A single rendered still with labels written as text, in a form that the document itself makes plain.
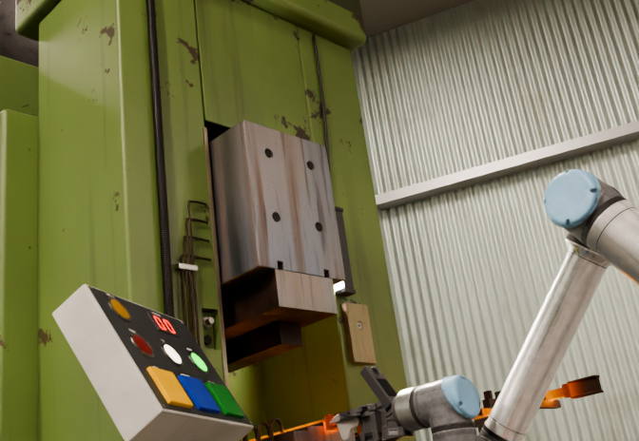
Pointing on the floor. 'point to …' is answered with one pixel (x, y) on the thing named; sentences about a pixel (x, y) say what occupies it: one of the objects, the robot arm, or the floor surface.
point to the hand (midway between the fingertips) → (339, 418)
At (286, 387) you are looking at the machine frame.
